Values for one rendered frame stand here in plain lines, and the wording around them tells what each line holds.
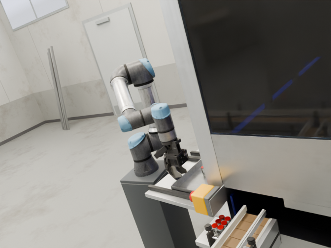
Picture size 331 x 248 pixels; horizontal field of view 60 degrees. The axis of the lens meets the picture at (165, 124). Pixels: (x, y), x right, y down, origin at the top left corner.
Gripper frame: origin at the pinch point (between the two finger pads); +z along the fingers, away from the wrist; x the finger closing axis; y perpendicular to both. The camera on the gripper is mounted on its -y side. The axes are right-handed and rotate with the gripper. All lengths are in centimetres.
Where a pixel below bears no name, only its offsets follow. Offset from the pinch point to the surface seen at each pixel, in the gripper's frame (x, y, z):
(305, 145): -12, 62, -28
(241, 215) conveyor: -17.1, 42.0, -4.6
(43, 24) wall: 275, -588, -145
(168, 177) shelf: 3.8, -9.7, 3.6
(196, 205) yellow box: -21.6, 28.8, -8.0
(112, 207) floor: 47, -158, 92
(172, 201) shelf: -10.9, 5.2, 3.5
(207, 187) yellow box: -16.0, 30.5, -11.8
